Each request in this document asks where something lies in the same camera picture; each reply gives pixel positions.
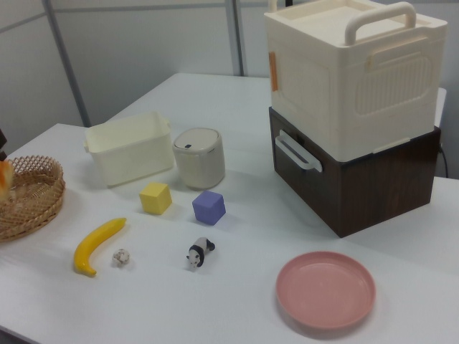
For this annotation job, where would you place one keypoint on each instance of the toy bread loaf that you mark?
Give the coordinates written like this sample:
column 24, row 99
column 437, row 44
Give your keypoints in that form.
column 5, row 179

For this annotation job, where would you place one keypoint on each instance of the woven wicker basket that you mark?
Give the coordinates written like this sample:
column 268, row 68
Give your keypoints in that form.
column 39, row 204

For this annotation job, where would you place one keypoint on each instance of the toy panda figure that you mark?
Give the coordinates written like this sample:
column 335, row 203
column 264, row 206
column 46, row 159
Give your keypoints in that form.
column 199, row 251

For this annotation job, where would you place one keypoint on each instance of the yellow toy banana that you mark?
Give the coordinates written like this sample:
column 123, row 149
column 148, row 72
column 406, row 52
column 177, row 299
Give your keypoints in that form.
column 93, row 243

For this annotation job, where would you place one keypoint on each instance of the pink plastic plate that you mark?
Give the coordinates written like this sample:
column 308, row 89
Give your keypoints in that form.
column 324, row 290

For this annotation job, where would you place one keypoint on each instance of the small beige trash can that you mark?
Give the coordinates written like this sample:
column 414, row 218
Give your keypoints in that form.
column 201, row 165

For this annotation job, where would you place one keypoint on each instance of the purple foam cube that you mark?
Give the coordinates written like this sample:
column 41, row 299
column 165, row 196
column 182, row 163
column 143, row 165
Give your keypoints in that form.
column 208, row 209

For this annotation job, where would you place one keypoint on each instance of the dark brown drawer box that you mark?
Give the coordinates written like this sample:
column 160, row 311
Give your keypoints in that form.
column 376, row 193

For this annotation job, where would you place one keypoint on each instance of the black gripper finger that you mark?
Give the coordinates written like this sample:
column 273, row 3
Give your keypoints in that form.
column 2, row 143

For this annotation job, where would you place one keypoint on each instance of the small white crumpled ball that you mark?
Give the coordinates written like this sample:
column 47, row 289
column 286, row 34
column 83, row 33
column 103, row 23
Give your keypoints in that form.
column 121, row 257

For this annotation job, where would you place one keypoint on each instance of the grey partition frame post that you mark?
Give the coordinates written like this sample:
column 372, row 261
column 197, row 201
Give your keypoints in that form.
column 236, row 36
column 68, row 64

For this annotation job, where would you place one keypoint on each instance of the cream plastic storage box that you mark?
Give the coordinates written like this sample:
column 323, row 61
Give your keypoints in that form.
column 305, row 89

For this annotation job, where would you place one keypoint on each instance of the yellow foam cube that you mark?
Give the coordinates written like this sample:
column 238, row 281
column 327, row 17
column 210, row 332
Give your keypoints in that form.
column 154, row 200

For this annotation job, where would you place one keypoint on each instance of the white plastic open bin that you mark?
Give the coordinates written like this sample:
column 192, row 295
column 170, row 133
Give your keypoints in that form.
column 132, row 157

